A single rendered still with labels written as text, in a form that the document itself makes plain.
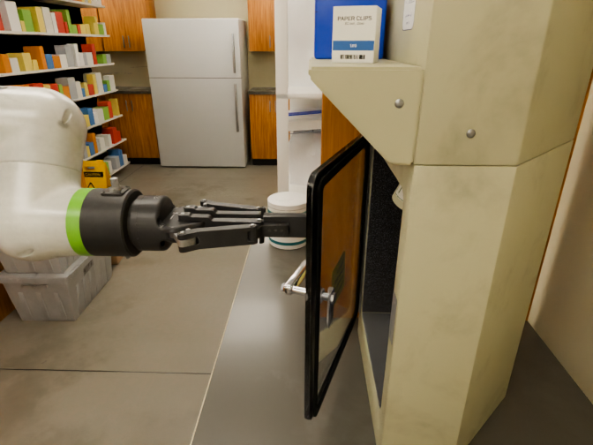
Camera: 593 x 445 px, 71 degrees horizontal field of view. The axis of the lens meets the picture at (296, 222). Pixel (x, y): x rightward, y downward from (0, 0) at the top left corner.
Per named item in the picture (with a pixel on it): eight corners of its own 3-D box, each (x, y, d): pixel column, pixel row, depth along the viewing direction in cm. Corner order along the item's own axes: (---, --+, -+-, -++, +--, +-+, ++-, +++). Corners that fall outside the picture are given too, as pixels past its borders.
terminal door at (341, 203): (356, 314, 90) (370, 129, 74) (308, 426, 64) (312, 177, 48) (353, 314, 90) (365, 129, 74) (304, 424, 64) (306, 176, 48)
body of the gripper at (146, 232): (122, 207, 51) (197, 209, 50) (147, 186, 58) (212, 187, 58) (131, 262, 54) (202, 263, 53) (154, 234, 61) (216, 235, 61)
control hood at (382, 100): (372, 116, 74) (377, 56, 70) (414, 166, 44) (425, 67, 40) (308, 116, 74) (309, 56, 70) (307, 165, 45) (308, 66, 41)
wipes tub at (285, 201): (308, 232, 141) (309, 191, 135) (308, 250, 129) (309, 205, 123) (270, 232, 141) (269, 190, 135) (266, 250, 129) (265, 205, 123)
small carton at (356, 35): (378, 61, 53) (382, 8, 50) (373, 63, 48) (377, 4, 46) (339, 61, 54) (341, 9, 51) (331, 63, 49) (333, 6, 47)
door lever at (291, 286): (333, 275, 67) (334, 260, 66) (313, 306, 59) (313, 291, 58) (302, 268, 69) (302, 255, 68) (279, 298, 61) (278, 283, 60)
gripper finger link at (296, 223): (263, 214, 55) (262, 216, 54) (316, 214, 55) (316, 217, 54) (264, 234, 56) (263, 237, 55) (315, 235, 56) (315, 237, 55)
